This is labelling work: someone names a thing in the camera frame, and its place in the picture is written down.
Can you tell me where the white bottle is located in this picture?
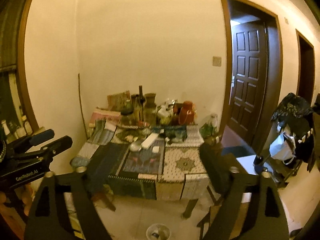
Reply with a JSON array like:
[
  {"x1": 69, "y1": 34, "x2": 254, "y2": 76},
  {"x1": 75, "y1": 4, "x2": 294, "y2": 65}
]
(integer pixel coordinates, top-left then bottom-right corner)
[
  {"x1": 21, "y1": 115, "x2": 33, "y2": 136},
  {"x1": 1, "y1": 119, "x2": 11, "y2": 141}
]

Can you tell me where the brown panel door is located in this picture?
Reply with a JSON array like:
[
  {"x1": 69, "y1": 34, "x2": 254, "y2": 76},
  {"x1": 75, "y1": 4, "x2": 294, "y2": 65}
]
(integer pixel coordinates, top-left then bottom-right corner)
[{"x1": 228, "y1": 21, "x2": 267, "y2": 132}]

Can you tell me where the dark blue bottle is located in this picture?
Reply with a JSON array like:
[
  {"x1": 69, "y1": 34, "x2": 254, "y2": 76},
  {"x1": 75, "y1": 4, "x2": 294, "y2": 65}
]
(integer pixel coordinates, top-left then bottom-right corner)
[{"x1": 253, "y1": 155, "x2": 264, "y2": 173}]

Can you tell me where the red thermos jug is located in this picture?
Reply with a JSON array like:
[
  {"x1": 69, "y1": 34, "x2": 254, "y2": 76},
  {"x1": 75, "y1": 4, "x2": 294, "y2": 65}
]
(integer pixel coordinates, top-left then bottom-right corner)
[{"x1": 178, "y1": 101, "x2": 195, "y2": 126}]

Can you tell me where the green glass jar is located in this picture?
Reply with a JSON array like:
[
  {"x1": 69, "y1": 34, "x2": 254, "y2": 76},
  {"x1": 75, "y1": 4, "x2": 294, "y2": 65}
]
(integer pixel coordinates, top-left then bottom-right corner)
[{"x1": 121, "y1": 99, "x2": 133, "y2": 124}]

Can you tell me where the dark wooden slat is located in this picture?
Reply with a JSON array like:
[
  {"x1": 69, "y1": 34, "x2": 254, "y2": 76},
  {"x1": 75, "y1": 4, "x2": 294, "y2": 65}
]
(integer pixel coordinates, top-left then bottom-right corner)
[{"x1": 93, "y1": 191, "x2": 117, "y2": 211}]

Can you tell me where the printed cardboard box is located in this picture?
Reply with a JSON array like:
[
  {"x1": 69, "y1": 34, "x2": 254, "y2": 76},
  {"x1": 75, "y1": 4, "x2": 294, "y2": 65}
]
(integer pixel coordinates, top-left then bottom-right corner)
[{"x1": 107, "y1": 91, "x2": 131, "y2": 111}]

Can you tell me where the pink box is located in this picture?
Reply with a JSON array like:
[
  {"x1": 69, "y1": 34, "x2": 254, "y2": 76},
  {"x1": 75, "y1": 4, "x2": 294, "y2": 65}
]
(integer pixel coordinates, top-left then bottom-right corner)
[{"x1": 90, "y1": 107, "x2": 121, "y2": 126}]

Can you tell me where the brown glass jar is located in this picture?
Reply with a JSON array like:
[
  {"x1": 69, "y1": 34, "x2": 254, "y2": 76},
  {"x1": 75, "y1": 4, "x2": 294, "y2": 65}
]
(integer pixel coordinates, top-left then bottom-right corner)
[{"x1": 145, "y1": 93, "x2": 158, "y2": 123}]

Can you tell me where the round white trash bin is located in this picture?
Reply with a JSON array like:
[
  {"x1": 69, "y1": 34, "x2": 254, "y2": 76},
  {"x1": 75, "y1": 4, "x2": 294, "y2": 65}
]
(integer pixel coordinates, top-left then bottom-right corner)
[{"x1": 146, "y1": 223, "x2": 172, "y2": 240}]

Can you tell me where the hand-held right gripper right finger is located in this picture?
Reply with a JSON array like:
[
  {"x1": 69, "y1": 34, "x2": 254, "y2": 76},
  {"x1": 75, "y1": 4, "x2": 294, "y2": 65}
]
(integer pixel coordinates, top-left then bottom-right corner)
[{"x1": 199, "y1": 142, "x2": 291, "y2": 240}]

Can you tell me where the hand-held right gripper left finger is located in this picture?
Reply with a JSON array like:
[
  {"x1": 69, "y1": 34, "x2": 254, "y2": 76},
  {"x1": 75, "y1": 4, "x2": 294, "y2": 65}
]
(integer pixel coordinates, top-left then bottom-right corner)
[{"x1": 24, "y1": 145, "x2": 116, "y2": 240}]

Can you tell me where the table with patchwork cloth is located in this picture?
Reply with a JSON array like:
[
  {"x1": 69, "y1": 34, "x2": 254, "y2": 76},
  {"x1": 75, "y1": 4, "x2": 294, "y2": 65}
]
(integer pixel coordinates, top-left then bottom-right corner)
[{"x1": 71, "y1": 123, "x2": 218, "y2": 202}]

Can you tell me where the thin wooden stick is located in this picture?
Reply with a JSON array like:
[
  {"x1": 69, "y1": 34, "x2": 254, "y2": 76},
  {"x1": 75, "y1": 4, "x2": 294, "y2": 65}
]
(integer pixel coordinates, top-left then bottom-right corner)
[{"x1": 78, "y1": 73, "x2": 88, "y2": 138}]

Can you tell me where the silver bowl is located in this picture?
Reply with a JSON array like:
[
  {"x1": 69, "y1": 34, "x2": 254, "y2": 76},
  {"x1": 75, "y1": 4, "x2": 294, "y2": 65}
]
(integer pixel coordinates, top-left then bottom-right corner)
[{"x1": 129, "y1": 141, "x2": 143, "y2": 152}]

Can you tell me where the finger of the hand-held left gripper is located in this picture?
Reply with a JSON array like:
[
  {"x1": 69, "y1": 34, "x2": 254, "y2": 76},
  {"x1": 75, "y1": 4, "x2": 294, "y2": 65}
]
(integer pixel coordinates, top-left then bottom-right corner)
[
  {"x1": 28, "y1": 129, "x2": 55, "y2": 146},
  {"x1": 37, "y1": 135, "x2": 73, "y2": 158}
]

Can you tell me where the narrow brown door frame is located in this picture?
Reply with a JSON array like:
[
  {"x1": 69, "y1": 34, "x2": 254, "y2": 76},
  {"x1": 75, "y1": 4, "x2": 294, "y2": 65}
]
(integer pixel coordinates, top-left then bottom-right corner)
[{"x1": 295, "y1": 28, "x2": 316, "y2": 105}]

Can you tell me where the orange wooden furniture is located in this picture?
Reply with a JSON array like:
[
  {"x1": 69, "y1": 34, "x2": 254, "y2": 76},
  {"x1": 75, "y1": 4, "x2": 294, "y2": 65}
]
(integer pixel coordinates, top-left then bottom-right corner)
[{"x1": 0, "y1": 184, "x2": 33, "y2": 232}]

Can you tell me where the dark wine bottle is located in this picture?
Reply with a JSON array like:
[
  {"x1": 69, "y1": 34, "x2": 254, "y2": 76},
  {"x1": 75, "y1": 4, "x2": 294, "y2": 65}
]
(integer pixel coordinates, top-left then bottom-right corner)
[{"x1": 138, "y1": 85, "x2": 146, "y2": 122}]

